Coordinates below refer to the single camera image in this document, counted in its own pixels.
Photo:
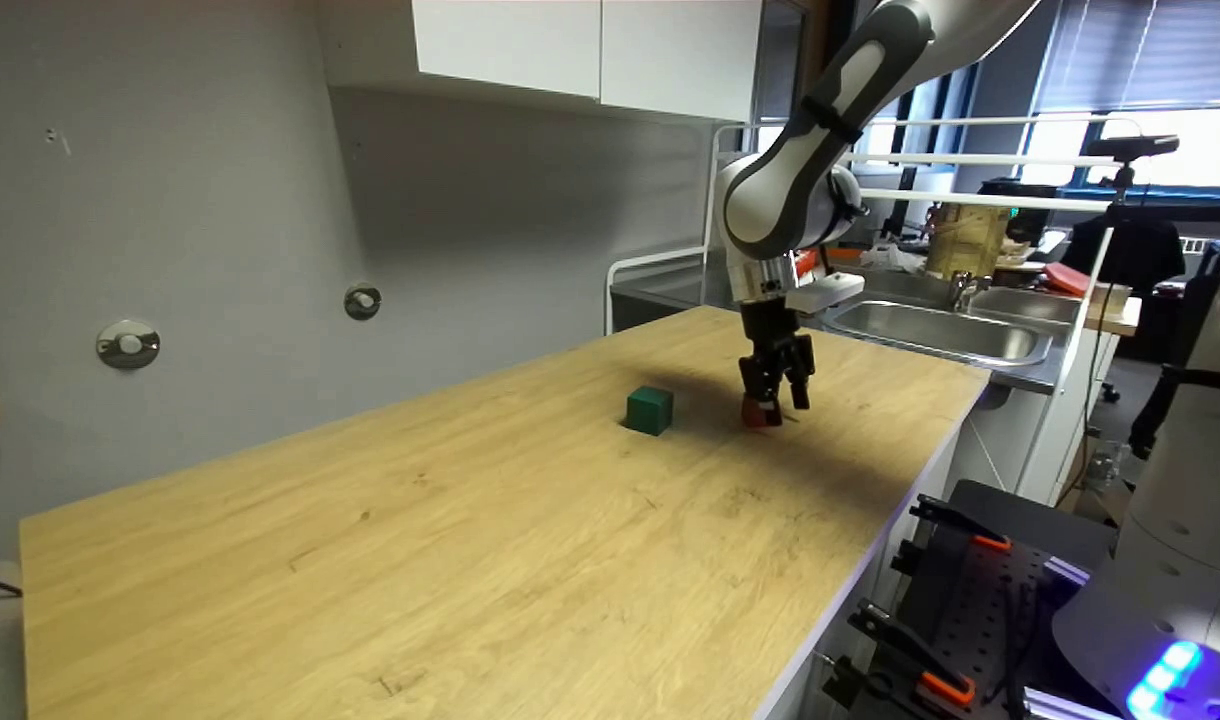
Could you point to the camera on tripod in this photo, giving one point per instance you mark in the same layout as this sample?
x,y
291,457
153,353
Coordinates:
x,y
1132,245

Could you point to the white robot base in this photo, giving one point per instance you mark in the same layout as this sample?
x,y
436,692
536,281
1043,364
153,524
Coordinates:
x,y
1145,626

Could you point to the white dish rack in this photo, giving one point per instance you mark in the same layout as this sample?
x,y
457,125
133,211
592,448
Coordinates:
x,y
683,276

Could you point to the round wall socket left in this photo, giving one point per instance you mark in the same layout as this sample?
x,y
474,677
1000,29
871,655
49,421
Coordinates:
x,y
130,346

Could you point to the black orange clamp upper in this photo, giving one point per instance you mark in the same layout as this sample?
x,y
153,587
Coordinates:
x,y
960,520

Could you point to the green cube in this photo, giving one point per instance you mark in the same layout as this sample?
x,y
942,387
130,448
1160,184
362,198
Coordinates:
x,y
650,408

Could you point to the round wall socket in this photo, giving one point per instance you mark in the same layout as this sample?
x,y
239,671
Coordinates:
x,y
362,302
130,346

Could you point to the black orange clamp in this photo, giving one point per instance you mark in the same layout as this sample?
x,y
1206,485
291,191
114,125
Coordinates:
x,y
914,677
960,520

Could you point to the stainless steel sink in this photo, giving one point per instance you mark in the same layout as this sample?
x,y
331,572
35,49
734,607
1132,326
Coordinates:
x,y
942,332

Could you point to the round wall socket right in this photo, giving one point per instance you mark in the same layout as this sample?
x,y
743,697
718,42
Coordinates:
x,y
362,302

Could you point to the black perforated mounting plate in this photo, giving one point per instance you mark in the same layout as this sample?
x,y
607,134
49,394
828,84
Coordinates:
x,y
993,613

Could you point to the white wall cabinet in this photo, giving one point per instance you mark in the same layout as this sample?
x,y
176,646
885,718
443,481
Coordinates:
x,y
677,57

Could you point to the beige jug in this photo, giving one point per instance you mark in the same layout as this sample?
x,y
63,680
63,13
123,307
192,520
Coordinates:
x,y
966,238

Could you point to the black orange clamp lower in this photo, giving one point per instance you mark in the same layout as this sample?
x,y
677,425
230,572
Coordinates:
x,y
914,677

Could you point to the orange cube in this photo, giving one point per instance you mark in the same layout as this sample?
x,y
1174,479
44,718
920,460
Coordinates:
x,y
758,412

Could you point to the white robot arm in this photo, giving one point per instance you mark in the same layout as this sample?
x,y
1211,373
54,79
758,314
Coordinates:
x,y
798,191

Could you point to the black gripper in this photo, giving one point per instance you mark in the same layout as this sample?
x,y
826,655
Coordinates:
x,y
778,353

